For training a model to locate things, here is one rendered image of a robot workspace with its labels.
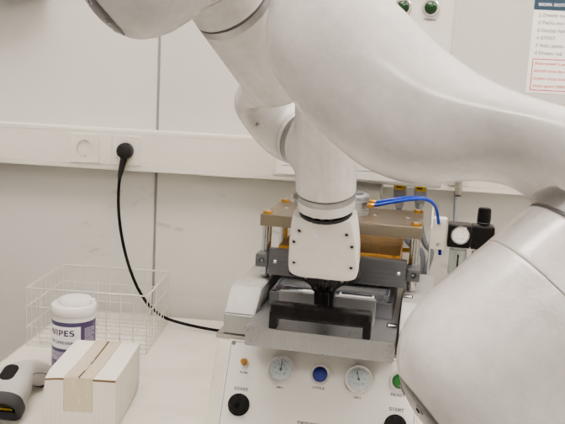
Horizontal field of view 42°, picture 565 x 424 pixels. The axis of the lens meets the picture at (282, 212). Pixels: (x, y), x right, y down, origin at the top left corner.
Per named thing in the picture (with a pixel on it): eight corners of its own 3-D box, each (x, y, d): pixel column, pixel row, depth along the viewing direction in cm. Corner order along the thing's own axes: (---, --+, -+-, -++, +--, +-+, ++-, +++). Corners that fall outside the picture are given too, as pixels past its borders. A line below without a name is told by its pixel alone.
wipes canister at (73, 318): (60, 360, 150) (60, 289, 147) (102, 363, 149) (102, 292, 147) (43, 376, 141) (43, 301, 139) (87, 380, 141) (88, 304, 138)
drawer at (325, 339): (283, 299, 138) (285, 258, 137) (401, 311, 134) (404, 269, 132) (244, 350, 109) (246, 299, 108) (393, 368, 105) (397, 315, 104)
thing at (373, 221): (285, 240, 149) (288, 177, 147) (440, 254, 143) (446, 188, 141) (257, 266, 125) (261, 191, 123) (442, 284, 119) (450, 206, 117)
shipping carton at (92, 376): (76, 384, 139) (77, 337, 137) (144, 389, 138) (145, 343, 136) (36, 427, 120) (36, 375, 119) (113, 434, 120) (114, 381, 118)
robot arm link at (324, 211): (287, 200, 99) (287, 219, 101) (351, 206, 97) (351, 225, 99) (298, 174, 106) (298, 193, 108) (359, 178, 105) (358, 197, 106)
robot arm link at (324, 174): (279, 187, 103) (325, 209, 97) (277, 97, 96) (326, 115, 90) (322, 168, 108) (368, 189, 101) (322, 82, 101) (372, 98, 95)
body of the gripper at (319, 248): (284, 212, 101) (286, 280, 106) (358, 219, 99) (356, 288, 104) (295, 188, 107) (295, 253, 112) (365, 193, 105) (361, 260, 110)
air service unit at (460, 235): (425, 276, 144) (432, 202, 142) (502, 283, 141) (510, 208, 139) (425, 282, 139) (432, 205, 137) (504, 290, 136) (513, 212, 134)
